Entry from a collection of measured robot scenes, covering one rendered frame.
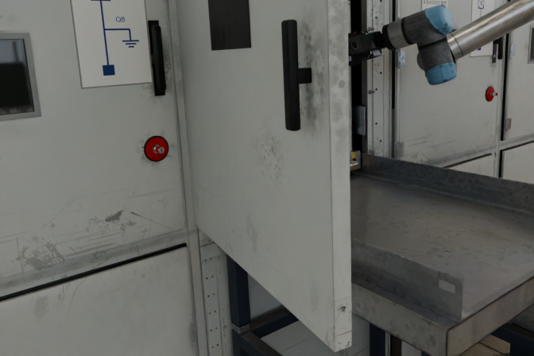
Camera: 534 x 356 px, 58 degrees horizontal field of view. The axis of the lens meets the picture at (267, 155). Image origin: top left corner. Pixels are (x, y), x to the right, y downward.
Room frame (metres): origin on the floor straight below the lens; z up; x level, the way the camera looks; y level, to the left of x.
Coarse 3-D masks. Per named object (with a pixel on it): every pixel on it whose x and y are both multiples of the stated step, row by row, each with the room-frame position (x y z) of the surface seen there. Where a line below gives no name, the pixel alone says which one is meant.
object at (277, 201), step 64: (192, 0) 1.04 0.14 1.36; (256, 0) 0.77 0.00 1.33; (320, 0) 0.61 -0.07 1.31; (192, 64) 1.07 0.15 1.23; (256, 64) 0.78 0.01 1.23; (320, 64) 0.61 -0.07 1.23; (192, 128) 1.11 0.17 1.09; (256, 128) 0.79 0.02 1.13; (320, 128) 0.62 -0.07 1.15; (192, 192) 1.14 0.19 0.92; (256, 192) 0.81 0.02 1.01; (320, 192) 0.62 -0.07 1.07; (256, 256) 0.82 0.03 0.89; (320, 256) 0.62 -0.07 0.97; (320, 320) 0.63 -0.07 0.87
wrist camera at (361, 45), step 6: (360, 36) 1.33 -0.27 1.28; (366, 36) 1.34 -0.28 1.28; (372, 36) 1.35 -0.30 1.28; (378, 36) 1.35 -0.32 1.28; (348, 42) 1.32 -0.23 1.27; (354, 42) 1.32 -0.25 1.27; (360, 42) 1.33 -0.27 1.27; (366, 42) 1.34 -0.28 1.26; (372, 42) 1.34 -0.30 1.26; (378, 42) 1.35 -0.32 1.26; (348, 48) 1.32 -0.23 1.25; (354, 48) 1.32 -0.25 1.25; (360, 48) 1.33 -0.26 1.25; (366, 48) 1.33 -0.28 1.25; (372, 48) 1.34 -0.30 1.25; (348, 54) 1.32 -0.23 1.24; (354, 54) 1.33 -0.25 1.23
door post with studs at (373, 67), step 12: (372, 0) 1.54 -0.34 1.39; (372, 12) 1.54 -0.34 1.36; (372, 24) 1.54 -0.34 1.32; (372, 60) 1.54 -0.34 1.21; (372, 72) 1.54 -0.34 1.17; (372, 84) 1.54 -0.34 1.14; (372, 96) 1.54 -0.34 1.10; (372, 108) 1.56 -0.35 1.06; (372, 120) 1.56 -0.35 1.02; (372, 132) 1.56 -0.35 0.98; (372, 144) 1.54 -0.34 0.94
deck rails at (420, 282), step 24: (384, 168) 1.47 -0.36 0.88; (408, 168) 1.39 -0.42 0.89; (432, 168) 1.33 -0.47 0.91; (432, 192) 1.29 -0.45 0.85; (456, 192) 1.26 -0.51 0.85; (480, 192) 1.21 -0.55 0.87; (504, 192) 1.16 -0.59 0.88; (528, 192) 1.11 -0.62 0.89; (360, 264) 0.81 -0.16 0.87; (384, 264) 0.76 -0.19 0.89; (408, 264) 0.72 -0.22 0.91; (384, 288) 0.76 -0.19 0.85; (408, 288) 0.72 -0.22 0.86; (432, 288) 0.69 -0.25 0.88; (456, 288) 0.65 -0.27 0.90; (456, 312) 0.65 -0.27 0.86
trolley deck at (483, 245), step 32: (352, 192) 1.33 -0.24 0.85; (384, 192) 1.32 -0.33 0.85; (416, 192) 1.30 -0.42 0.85; (352, 224) 1.08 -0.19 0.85; (384, 224) 1.07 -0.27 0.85; (416, 224) 1.06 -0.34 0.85; (448, 224) 1.05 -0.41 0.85; (480, 224) 1.04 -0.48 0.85; (512, 224) 1.03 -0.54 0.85; (416, 256) 0.88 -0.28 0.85; (448, 256) 0.88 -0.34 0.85; (480, 256) 0.87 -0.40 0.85; (512, 256) 0.86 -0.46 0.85; (352, 288) 0.78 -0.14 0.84; (448, 288) 0.75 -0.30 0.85; (480, 288) 0.74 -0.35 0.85; (512, 288) 0.74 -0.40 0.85; (384, 320) 0.72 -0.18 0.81; (416, 320) 0.67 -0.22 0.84; (448, 320) 0.65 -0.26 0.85; (480, 320) 0.68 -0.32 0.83; (448, 352) 0.63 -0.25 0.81
